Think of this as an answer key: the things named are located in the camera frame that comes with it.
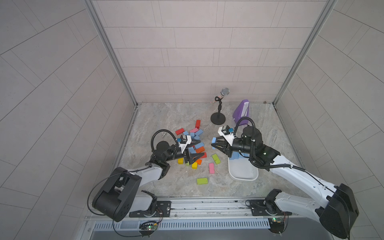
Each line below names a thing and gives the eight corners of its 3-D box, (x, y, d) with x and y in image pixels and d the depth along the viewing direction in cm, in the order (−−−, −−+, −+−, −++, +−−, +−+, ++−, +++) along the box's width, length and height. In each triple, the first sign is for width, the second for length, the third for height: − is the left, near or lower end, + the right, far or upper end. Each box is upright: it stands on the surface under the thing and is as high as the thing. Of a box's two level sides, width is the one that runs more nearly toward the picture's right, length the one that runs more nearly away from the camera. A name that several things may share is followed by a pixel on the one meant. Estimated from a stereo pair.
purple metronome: (234, 124, 106) (239, 107, 92) (232, 116, 111) (237, 98, 98) (245, 124, 106) (252, 107, 92) (243, 116, 112) (250, 98, 98)
